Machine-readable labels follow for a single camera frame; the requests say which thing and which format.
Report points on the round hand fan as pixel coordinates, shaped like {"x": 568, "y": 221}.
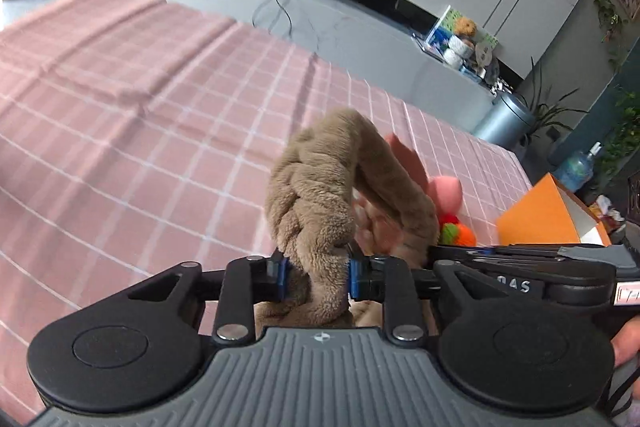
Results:
{"x": 484, "y": 54}

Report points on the brown teddy bear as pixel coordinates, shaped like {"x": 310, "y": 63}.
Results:
{"x": 466, "y": 26}

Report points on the green trailing potted plant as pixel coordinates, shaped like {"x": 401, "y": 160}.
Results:
{"x": 622, "y": 132}

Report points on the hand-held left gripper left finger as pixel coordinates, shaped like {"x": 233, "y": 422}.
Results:
{"x": 281, "y": 279}

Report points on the brown plush toy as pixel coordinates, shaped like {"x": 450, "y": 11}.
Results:
{"x": 310, "y": 187}

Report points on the person's right hand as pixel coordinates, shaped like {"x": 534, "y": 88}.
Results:
{"x": 627, "y": 344}

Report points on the potted plant with long leaves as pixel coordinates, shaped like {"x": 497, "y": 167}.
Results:
{"x": 547, "y": 114}

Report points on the white marble tv cabinet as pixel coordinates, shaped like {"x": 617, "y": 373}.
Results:
{"x": 350, "y": 22}

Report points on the hanging vine plant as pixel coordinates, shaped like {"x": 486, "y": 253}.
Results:
{"x": 610, "y": 19}

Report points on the orange cardboard box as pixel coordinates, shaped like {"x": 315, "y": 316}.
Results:
{"x": 535, "y": 217}

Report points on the red green orange knitted toy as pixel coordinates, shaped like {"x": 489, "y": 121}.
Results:
{"x": 462, "y": 234}

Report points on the teddy bear in white dress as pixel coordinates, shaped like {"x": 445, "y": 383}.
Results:
{"x": 457, "y": 49}

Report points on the grey trash can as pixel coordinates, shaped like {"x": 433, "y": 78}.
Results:
{"x": 505, "y": 122}

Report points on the pink plush toy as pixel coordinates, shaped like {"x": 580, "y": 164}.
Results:
{"x": 447, "y": 194}

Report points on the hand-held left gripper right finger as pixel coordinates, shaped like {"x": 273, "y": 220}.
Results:
{"x": 354, "y": 279}

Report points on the pink checked tablecloth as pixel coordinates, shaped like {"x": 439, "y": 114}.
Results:
{"x": 150, "y": 107}

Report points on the dark cabinet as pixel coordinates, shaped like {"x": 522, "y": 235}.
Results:
{"x": 635, "y": 197}

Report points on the blue water bottle with pump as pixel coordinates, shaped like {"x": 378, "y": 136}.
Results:
{"x": 575, "y": 169}

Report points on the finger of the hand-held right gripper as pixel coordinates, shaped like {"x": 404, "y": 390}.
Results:
{"x": 460, "y": 252}

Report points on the small green card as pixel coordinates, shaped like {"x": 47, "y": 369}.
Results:
{"x": 491, "y": 40}

